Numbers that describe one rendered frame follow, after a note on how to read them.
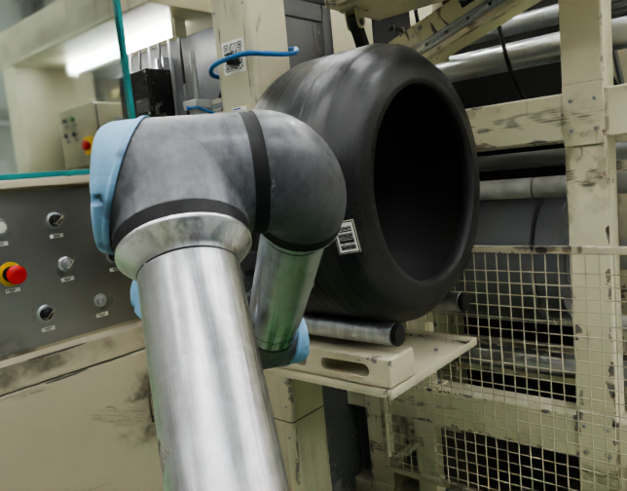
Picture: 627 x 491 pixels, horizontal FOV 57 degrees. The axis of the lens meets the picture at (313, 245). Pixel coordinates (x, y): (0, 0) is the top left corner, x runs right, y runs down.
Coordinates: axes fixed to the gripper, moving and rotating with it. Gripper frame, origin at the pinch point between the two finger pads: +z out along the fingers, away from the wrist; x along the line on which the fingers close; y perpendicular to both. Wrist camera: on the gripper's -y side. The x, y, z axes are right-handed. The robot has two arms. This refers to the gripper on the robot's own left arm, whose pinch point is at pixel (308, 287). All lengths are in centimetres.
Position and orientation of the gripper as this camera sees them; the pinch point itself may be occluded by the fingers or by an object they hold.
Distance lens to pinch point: 108.8
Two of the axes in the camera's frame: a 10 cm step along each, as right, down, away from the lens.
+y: -0.2, -10.0, -0.3
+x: -7.6, 0.0, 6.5
